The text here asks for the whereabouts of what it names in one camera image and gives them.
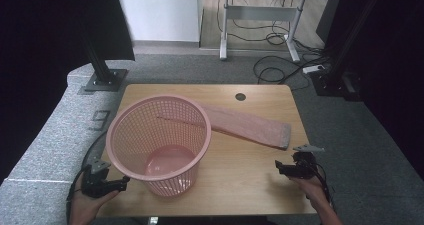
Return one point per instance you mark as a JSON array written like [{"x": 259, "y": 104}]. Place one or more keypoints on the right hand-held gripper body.
[{"x": 305, "y": 165}]

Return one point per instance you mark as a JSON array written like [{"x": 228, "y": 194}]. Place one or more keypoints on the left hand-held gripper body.
[{"x": 95, "y": 183}]

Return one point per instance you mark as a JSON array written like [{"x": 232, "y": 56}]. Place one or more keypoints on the pink plastic mesh basket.
[{"x": 133, "y": 141}]

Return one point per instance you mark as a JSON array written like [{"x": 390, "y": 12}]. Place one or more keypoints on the pink plastic bag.
[{"x": 246, "y": 126}]

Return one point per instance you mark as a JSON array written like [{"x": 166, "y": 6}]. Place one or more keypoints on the person's right hand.
[{"x": 315, "y": 191}]

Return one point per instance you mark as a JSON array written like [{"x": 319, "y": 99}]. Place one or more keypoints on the person's left hand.
[{"x": 83, "y": 210}]

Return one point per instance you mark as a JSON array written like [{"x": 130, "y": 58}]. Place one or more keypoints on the grey carpeted platform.
[{"x": 50, "y": 135}]

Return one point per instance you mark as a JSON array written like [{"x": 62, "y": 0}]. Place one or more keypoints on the black table grommet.
[{"x": 240, "y": 97}]

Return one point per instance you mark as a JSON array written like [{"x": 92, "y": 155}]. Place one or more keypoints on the black metal stand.
[
  {"x": 106, "y": 80},
  {"x": 336, "y": 81}
]

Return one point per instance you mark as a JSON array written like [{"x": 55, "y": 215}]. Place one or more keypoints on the white power strip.
[{"x": 313, "y": 69}]

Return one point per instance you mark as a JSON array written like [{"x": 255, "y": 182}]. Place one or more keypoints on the black curtain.
[
  {"x": 400, "y": 68},
  {"x": 33, "y": 51}
]

